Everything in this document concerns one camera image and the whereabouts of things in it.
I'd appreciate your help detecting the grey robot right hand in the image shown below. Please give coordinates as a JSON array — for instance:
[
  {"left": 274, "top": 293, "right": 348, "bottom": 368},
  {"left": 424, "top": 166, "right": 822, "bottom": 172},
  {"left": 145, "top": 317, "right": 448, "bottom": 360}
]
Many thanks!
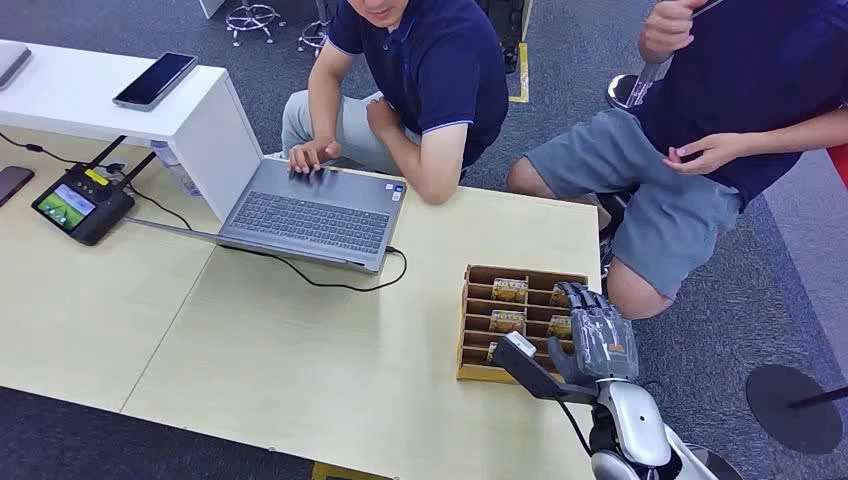
[{"left": 547, "top": 281, "right": 641, "bottom": 388}]

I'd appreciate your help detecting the person's right hand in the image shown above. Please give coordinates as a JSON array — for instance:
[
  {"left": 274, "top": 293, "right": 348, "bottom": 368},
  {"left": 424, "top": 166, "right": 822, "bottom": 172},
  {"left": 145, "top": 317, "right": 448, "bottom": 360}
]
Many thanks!
[
  {"left": 638, "top": 0, "right": 711, "bottom": 65},
  {"left": 287, "top": 136, "right": 343, "bottom": 176}
]

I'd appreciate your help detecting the person's left hand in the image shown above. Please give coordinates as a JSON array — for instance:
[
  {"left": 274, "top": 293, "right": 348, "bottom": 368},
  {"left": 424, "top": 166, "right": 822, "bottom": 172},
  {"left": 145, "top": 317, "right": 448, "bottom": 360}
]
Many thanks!
[
  {"left": 663, "top": 131, "right": 751, "bottom": 177},
  {"left": 365, "top": 97, "right": 403, "bottom": 141}
]

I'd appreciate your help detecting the person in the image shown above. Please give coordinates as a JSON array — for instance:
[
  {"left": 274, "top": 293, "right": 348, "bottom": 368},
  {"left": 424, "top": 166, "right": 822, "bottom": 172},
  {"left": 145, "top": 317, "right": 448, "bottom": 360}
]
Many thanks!
[
  {"left": 280, "top": 0, "right": 511, "bottom": 206},
  {"left": 506, "top": 0, "right": 848, "bottom": 322}
]

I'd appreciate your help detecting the wooden slotted card holder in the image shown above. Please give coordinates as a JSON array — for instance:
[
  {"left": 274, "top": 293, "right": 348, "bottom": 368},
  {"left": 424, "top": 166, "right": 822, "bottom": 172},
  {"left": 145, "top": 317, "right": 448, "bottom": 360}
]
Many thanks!
[{"left": 455, "top": 264, "right": 590, "bottom": 386}]

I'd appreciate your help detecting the chrome bar stool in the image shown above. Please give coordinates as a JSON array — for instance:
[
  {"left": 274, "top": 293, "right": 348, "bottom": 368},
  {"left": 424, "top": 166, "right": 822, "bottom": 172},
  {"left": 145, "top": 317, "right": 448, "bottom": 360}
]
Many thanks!
[{"left": 605, "top": 54, "right": 675, "bottom": 111}]

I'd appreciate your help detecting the silver grey laptop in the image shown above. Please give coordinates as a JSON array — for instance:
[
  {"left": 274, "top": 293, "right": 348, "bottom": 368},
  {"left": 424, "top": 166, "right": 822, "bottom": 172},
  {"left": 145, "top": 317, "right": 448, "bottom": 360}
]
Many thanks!
[{"left": 125, "top": 69, "right": 409, "bottom": 276}]

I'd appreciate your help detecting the chrome stool base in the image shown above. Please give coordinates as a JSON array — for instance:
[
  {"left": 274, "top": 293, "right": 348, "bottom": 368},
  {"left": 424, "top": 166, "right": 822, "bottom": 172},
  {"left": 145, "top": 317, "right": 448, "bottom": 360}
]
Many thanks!
[
  {"left": 296, "top": 0, "right": 334, "bottom": 56},
  {"left": 224, "top": 0, "right": 287, "bottom": 48}
]

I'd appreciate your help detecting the red chair edge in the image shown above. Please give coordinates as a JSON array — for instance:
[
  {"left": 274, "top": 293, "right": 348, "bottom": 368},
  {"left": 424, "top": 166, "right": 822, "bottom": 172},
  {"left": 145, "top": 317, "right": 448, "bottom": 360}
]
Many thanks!
[{"left": 826, "top": 143, "right": 848, "bottom": 191}]

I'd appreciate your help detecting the clear plastic bottle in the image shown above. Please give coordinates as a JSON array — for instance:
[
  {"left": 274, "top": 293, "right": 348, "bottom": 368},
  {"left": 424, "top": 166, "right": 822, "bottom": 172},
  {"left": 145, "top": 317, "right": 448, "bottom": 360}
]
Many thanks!
[{"left": 150, "top": 139, "right": 203, "bottom": 199}]

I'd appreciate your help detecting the yellow floor tape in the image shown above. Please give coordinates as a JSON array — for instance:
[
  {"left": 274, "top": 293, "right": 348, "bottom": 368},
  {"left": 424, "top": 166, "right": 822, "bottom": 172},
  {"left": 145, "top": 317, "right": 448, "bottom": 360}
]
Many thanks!
[{"left": 508, "top": 42, "right": 531, "bottom": 105}]

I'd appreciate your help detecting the black cabinet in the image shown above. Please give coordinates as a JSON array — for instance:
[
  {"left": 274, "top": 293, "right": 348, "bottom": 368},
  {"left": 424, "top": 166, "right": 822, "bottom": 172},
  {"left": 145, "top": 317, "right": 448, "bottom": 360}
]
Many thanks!
[{"left": 475, "top": 0, "right": 535, "bottom": 75}]

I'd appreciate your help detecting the black smartphone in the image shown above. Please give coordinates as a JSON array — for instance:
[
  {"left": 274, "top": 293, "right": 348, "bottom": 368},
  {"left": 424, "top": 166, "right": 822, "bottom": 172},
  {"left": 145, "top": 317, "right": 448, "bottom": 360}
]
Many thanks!
[{"left": 111, "top": 52, "right": 199, "bottom": 112}]

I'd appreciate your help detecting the black round stand base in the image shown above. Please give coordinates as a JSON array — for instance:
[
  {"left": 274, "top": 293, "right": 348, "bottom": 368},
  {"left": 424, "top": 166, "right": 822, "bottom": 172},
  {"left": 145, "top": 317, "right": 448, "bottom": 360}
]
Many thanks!
[{"left": 745, "top": 363, "right": 848, "bottom": 456}]

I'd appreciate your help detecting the black remote controller with screen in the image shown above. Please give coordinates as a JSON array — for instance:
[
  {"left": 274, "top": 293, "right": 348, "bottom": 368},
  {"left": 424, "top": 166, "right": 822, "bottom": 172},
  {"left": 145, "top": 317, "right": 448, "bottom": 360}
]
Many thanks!
[{"left": 30, "top": 135, "right": 158, "bottom": 248}]

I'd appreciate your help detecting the white desk shelf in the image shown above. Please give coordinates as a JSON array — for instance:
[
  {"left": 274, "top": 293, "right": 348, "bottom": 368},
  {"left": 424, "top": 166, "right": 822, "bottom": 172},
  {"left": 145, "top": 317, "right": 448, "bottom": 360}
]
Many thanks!
[{"left": 0, "top": 39, "right": 230, "bottom": 150}]

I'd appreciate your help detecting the dark smartphone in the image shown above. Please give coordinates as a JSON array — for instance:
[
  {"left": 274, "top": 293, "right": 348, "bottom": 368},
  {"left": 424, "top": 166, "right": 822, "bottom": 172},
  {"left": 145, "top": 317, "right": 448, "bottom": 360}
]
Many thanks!
[{"left": 0, "top": 165, "right": 36, "bottom": 209}]

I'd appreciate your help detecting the grey closed tablet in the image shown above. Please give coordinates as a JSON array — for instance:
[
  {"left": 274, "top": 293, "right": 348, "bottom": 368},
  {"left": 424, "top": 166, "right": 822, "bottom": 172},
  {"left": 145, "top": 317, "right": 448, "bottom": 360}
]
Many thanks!
[{"left": 0, "top": 42, "right": 33, "bottom": 92}]

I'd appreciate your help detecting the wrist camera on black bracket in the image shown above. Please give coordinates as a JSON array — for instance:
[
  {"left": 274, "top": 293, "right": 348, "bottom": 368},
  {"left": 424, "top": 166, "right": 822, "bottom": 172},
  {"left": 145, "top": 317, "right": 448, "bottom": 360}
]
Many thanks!
[{"left": 491, "top": 331, "right": 601, "bottom": 406}]

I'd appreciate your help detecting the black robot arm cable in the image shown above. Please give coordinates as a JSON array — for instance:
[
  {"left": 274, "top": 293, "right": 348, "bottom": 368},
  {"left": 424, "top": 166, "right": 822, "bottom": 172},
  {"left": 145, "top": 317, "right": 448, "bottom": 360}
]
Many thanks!
[{"left": 555, "top": 396, "right": 596, "bottom": 460}]

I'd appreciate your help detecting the black laptop power cable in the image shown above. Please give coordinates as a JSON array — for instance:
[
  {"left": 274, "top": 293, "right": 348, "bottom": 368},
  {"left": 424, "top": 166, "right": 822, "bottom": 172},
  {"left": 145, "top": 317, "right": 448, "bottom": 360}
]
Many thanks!
[{"left": 218, "top": 243, "right": 409, "bottom": 293}]

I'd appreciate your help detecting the thin black cable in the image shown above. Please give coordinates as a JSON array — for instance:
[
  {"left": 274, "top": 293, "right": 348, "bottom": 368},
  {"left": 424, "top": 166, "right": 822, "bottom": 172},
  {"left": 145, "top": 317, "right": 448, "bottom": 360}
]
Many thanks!
[{"left": 0, "top": 131, "right": 195, "bottom": 232}]

